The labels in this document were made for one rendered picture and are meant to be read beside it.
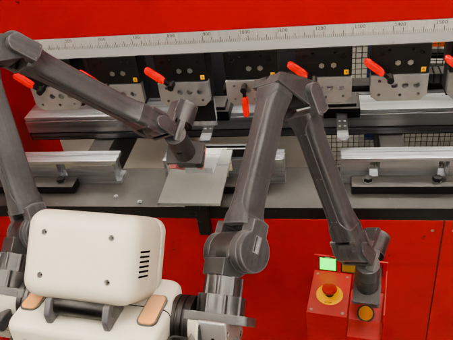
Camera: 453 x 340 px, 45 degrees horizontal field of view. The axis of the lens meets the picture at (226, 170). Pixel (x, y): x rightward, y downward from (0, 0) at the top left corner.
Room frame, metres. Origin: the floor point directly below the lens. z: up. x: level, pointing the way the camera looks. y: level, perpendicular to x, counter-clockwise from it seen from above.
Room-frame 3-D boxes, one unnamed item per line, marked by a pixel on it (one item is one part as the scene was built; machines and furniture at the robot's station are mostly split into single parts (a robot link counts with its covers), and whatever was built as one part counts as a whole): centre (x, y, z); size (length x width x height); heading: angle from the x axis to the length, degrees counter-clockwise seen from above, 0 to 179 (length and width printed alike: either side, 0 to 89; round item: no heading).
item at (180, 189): (1.34, 0.09, 1.00); 0.26 x 0.18 x 0.01; 167
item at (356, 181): (1.29, -0.52, 0.89); 0.30 x 0.05 x 0.03; 77
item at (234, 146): (1.47, 0.03, 0.99); 0.20 x 0.03 x 0.03; 77
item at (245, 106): (1.38, -0.08, 1.20); 0.04 x 0.02 x 0.10; 167
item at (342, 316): (1.00, -0.28, 0.75); 0.20 x 0.16 x 0.18; 70
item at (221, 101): (1.64, 0.03, 1.01); 0.26 x 0.12 x 0.05; 167
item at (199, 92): (1.48, 0.08, 1.26); 0.15 x 0.09 x 0.17; 77
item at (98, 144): (1.95, 0.41, 0.81); 0.64 x 0.08 x 0.14; 167
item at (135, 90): (1.53, 0.28, 1.26); 0.15 x 0.09 x 0.17; 77
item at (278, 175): (1.47, 0.00, 0.92); 0.39 x 0.06 x 0.10; 77
